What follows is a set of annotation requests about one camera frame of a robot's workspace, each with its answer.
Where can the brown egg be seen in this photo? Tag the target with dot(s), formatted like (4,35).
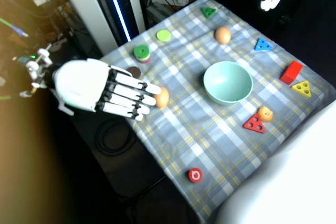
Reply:
(163,97)
(223,35)

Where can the teal bowl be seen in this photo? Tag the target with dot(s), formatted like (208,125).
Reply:
(228,82)

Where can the blue triangle block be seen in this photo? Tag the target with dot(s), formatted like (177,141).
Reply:
(263,45)

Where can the dark brown disc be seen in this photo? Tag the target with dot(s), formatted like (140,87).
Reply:
(134,72)

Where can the green triangle block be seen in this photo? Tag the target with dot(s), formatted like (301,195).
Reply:
(208,12)

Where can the stack of coloured rings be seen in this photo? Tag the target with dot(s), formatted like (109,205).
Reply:
(141,53)

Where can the white pillar with blue light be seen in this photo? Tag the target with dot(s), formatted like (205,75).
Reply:
(89,6)

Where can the red rectangular block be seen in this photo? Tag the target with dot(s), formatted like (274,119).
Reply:
(291,72)

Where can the light green disc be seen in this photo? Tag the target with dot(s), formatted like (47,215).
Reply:
(163,35)

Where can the yellow triangle block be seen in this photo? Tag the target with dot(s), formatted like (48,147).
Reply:
(302,88)

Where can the orange toy cookie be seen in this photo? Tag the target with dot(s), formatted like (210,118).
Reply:
(265,113)

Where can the blue plaid cloth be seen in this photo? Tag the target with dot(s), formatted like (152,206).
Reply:
(197,134)

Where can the red triangle block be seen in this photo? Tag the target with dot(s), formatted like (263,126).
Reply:
(254,124)

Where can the red disc with white symbol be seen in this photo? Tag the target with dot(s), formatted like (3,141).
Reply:
(195,175)

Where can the white robot body shell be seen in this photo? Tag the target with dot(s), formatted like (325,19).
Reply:
(288,176)

